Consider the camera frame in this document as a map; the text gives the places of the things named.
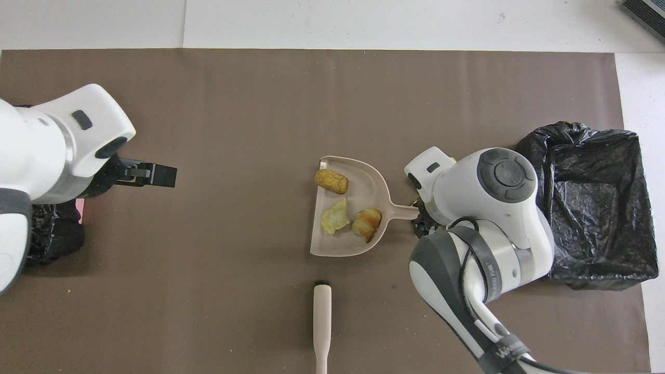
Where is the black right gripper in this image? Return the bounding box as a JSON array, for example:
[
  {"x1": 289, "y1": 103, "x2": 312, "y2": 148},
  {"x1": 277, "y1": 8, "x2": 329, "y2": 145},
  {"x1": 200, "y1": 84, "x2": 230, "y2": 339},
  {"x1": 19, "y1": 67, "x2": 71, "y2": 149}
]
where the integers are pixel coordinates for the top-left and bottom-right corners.
[{"x1": 412, "y1": 200, "x2": 442, "y2": 237}]

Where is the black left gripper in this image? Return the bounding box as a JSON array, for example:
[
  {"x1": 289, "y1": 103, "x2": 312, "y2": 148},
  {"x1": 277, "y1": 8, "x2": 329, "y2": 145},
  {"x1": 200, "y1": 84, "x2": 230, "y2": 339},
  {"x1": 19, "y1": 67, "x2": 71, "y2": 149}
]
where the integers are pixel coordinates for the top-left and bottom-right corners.
[{"x1": 83, "y1": 156, "x2": 177, "y2": 199}]

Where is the toy croissant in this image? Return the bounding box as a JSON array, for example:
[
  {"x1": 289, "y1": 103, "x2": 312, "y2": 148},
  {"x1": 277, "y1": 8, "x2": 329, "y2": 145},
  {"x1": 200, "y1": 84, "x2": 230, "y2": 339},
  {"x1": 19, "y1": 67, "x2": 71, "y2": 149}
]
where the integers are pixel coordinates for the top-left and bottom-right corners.
[{"x1": 351, "y1": 207, "x2": 383, "y2": 244}]

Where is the pale pink dustpan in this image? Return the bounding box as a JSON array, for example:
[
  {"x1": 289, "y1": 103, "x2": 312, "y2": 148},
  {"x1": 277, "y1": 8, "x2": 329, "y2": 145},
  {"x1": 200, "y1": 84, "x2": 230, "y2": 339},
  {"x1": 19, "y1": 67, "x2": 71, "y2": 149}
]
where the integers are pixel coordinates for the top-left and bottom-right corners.
[{"x1": 310, "y1": 155, "x2": 419, "y2": 258}]

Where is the pale beige food chunk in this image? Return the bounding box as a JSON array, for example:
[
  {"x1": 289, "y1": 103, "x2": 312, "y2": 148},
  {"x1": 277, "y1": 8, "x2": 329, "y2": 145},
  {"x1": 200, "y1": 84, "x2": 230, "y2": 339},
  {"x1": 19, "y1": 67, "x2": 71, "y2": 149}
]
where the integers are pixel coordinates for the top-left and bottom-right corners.
[{"x1": 320, "y1": 196, "x2": 351, "y2": 235}]

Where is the brown toy bread loaf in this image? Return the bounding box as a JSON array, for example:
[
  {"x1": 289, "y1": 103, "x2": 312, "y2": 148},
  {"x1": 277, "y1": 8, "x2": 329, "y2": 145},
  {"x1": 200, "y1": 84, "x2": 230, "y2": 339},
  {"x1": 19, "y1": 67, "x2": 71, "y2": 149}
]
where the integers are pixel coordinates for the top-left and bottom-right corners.
[{"x1": 314, "y1": 168, "x2": 350, "y2": 195}]

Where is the beige hand brush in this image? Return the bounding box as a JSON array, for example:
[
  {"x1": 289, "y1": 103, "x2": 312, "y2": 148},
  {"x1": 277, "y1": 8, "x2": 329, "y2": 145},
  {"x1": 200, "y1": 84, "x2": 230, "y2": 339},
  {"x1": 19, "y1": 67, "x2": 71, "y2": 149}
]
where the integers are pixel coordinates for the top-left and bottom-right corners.
[{"x1": 312, "y1": 280, "x2": 333, "y2": 374}]

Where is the crumpled black trash bag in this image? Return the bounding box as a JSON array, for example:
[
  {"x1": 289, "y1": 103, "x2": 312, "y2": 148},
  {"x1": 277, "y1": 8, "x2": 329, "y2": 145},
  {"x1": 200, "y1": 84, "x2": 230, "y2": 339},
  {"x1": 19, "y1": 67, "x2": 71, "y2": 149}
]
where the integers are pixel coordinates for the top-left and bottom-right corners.
[{"x1": 23, "y1": 197, "x2": 86, "y2": 266}]

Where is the black bag covered bin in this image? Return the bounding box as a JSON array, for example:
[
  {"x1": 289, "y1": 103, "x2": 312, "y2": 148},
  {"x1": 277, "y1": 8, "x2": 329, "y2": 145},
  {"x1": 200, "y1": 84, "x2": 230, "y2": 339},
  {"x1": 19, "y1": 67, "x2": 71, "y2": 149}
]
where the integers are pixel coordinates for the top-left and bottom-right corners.
[{"x1": 514, "y1": 122, "x2": 659, "y2": 291}]

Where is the brown table mat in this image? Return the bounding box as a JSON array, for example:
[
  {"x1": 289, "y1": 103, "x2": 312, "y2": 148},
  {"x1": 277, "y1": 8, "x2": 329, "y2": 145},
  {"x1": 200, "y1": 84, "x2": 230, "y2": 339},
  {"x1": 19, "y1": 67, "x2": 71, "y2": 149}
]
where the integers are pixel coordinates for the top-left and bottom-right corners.
[{"x1": 0, "y1": 49, "x2": 651, "y2": 374}]

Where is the dark ribbed object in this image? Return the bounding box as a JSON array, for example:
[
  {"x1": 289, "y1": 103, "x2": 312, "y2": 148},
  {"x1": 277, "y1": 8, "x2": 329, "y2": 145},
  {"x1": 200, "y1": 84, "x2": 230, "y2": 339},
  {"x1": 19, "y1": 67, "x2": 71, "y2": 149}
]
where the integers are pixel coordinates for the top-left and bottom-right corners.
[{"x1": 620, "y1": 0, "x2": 665, "y2": 43}]

